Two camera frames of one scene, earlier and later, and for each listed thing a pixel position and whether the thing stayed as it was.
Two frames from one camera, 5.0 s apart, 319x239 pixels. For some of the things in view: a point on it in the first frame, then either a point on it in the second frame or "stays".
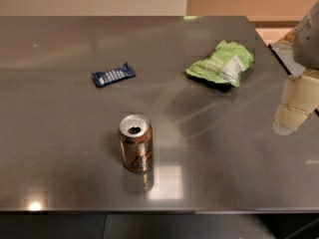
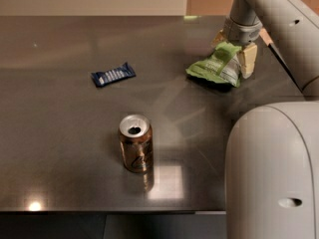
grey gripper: (308, 42) → (241, 32)
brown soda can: (137, 139) stays
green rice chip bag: (224, 64) stays
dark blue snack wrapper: (113, 76) stays
